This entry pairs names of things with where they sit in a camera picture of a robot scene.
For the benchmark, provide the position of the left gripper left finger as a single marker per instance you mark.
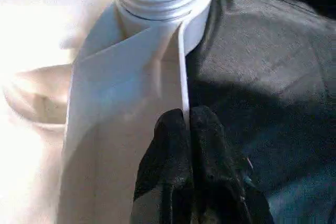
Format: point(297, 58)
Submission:
point(165, 171)

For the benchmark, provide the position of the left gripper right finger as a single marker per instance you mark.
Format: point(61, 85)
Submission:
point(218, 182)

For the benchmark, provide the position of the white plastic table top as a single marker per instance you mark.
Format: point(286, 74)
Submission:
point(78, 77)

